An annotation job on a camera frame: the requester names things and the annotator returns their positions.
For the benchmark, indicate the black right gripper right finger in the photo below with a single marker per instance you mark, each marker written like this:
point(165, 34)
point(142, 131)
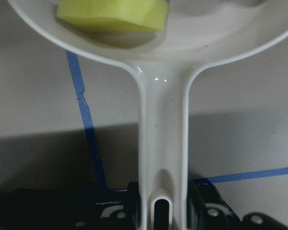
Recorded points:
point(206, 209)

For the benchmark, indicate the yellow sponge piece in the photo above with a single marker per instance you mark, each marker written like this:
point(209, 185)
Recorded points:
point(114, 16)

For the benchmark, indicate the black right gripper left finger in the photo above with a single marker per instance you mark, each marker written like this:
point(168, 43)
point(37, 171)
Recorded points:
point(120, 209)

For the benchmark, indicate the beige plastic dustpan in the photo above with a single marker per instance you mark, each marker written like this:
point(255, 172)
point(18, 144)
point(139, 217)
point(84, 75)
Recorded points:
point(198, 34)

